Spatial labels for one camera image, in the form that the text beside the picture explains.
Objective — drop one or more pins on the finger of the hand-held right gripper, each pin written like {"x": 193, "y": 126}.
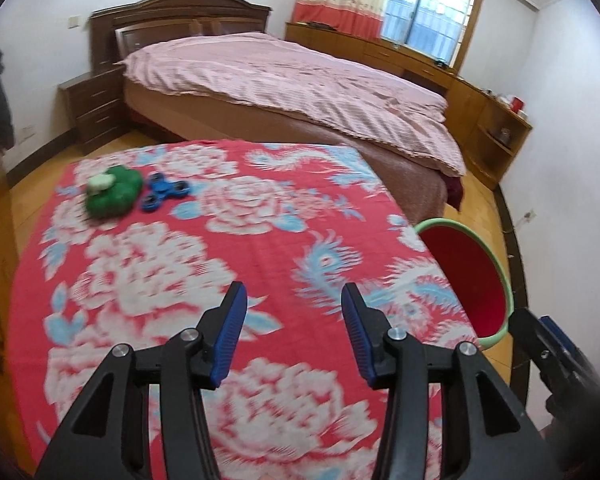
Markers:
{"x": 562, "y": 340}
{"x": 532, "y": 345}

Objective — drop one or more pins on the small glass jar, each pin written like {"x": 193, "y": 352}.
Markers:
{"x": 503, "y": 135}

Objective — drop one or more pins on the blue fidget spinner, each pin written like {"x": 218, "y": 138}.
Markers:
{"x": 160, "y": 190}

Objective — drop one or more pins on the dark wooden nightstand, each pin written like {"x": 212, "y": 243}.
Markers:
{"x": 92, "y": 105}

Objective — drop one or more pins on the red bin with green rim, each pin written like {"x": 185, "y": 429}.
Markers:
{"x": 460, "y": 275}

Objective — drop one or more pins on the dark wooden bed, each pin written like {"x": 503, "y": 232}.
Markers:
{"x": 180, "y": 10}

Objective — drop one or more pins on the long light wooden cabinet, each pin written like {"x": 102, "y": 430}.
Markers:
{"x": 467, "y": 105}

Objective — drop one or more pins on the red floral tablecloth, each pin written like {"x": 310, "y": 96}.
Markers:
{"x": 280, "y": 260}

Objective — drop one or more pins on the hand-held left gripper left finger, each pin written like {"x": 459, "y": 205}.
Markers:
{"x": 228, "y": 335}

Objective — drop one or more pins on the barred window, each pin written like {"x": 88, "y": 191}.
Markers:
{"x": 430, "y": 10}

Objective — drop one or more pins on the wall light switch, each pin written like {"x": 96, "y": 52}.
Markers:
{"x": 75, "y": 22}

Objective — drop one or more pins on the small red container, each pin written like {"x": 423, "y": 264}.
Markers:
{"x": 517, "y": 104}

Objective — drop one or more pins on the pink checked blanket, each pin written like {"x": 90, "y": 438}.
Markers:
{"x": 290, "y": 80}

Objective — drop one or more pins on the green pumpkin toy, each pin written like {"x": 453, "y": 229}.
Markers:
{"x": 115, "y": 200}

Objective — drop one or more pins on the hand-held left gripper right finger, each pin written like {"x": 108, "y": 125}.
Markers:
{"x": 357, "y": 335}

